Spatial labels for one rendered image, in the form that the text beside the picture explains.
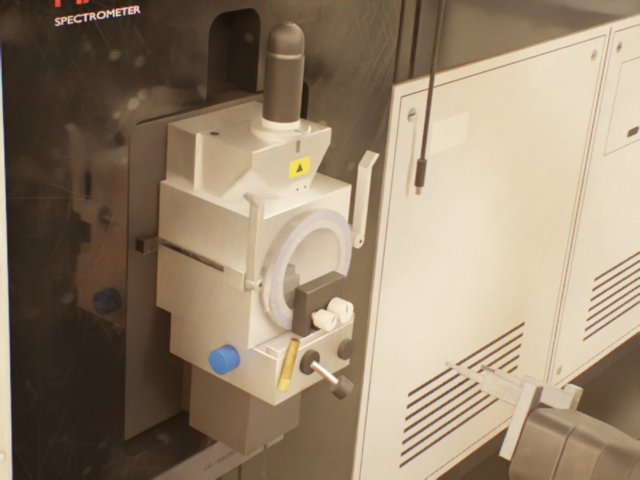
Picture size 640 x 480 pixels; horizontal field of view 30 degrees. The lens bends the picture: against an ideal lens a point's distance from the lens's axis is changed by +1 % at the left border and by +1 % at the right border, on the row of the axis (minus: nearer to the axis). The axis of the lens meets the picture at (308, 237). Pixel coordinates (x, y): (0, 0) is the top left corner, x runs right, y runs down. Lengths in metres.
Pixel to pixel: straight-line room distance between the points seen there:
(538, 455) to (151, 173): 0.32
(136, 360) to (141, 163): 0.15
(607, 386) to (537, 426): 1.00
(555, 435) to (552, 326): 0.74
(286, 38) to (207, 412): 0.29
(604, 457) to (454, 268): 0.51
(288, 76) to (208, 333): 0.19
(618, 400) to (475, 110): 0.67
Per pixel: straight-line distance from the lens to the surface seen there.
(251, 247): 0.76
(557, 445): 0.70
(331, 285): 0.81
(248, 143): 0.78
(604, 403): 1.66
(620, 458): 0.70
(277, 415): 0.89
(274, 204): 0.79
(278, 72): 0.78
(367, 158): 0.83
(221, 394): 0.87
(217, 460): 0.97
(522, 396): 0.71
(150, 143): 0.80
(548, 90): 1.24
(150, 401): 0.89
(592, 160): 1.39
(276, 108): 0.79
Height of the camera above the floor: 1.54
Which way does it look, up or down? 23 degrees down
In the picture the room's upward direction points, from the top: 5 degrees clockwise
